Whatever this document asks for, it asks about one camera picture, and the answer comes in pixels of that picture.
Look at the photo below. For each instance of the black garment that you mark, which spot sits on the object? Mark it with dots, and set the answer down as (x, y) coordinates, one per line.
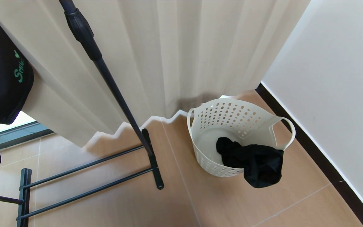
(260, 164)

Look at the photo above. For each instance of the white laundry basket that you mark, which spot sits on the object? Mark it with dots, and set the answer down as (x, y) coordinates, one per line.
(232, 119)

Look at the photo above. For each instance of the black clothes rack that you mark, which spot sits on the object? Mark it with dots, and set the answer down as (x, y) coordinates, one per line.
(112, 85)

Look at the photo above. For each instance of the beige curtain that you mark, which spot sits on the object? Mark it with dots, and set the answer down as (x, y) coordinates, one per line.
(169, 47)

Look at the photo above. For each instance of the window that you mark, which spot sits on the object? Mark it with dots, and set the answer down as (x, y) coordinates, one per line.
(20, 134)

